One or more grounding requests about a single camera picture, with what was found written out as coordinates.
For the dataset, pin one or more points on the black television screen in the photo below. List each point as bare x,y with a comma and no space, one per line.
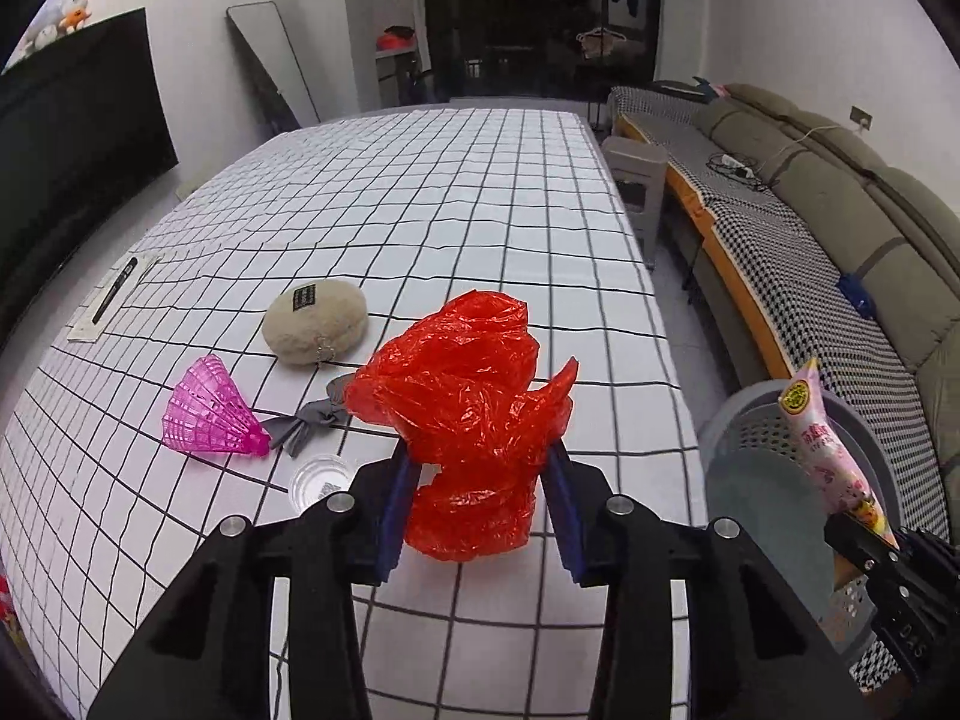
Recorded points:
83,131

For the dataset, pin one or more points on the beige fluffy round pouch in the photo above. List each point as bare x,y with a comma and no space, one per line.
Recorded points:
315,323

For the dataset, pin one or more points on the white grid tablecloth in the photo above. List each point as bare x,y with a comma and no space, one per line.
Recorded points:
414,208

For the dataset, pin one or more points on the black marker pen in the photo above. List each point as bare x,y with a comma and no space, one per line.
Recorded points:
111,293

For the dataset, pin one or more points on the dark grey ribbon bow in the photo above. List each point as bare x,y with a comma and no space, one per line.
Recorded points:
292,433

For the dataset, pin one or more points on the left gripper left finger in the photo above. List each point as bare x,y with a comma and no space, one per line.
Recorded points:
203,649

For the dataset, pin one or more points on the grey plastic stool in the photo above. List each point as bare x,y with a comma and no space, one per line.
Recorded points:
639,170

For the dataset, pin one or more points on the small round clear lid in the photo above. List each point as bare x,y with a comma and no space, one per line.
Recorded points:
318,478

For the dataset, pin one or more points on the red item on shelf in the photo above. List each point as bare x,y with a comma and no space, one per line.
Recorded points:
396,38

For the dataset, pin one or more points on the houndstooth sofa cover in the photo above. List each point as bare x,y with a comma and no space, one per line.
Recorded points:
772,291

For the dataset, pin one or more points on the clothes hanger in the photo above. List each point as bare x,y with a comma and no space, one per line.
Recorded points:
598,43

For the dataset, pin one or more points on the leaning mirror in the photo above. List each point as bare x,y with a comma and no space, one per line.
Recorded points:
271,67

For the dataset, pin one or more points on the power strip with cables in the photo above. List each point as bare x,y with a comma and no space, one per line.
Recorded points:
726,165

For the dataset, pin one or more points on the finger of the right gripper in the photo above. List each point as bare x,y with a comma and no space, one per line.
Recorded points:
858,550

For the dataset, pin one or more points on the plush toys on television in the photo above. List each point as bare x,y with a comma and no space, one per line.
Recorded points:
51,24

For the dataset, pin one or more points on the pink snack packet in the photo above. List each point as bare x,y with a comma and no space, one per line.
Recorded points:
825,459

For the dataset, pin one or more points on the grey perforated trash basket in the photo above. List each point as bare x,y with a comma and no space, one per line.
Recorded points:
752,474

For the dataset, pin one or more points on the pink mesh shell wrapper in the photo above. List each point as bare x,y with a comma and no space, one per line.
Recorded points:
206,414

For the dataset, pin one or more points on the red plastic bag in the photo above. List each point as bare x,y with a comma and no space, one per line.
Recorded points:
457,387

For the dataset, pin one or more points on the blue item on sofa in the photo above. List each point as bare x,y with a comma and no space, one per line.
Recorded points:
853,289

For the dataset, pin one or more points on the wall socket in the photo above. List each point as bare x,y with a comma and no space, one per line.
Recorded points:
861,118

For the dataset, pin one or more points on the teal item on sofa end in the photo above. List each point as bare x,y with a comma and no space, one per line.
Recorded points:
700,91

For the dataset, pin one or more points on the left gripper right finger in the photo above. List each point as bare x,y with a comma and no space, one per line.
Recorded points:
755,650

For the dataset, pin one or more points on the olive green sofa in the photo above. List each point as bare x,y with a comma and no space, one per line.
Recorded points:
874,221

